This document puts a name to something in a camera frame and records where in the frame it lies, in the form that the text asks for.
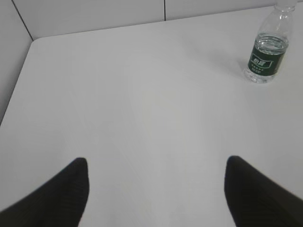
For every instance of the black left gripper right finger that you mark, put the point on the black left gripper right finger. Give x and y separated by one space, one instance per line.
254 200

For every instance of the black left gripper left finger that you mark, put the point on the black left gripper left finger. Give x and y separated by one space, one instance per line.
60 202

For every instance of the clear Cestbon water bottle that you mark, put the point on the clear Cestbon water bottle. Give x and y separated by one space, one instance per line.
271 43

